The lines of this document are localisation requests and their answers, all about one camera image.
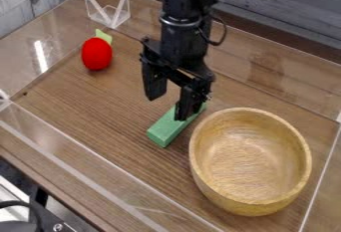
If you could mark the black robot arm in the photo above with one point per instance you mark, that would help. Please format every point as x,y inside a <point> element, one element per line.
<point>186,11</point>

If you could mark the red ball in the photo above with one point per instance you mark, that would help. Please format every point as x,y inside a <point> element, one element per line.
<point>97,54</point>

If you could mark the black device with cable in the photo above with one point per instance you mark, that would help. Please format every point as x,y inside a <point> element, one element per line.
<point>41,220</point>

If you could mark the clear acrylic tray wall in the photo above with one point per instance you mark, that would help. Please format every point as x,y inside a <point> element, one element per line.
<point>112,198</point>

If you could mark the green rectangular block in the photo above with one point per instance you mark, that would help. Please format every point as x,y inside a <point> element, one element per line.
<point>165,130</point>

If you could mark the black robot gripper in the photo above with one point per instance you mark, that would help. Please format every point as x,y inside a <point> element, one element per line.
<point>180,50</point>

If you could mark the light wooden bowl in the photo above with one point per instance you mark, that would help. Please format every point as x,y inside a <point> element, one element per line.
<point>251,161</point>

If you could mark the small green wedge block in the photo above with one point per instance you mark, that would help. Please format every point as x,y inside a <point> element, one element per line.
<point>104,36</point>

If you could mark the clear acrylic corner bracket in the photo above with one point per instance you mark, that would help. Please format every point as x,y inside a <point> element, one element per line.
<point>109,15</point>

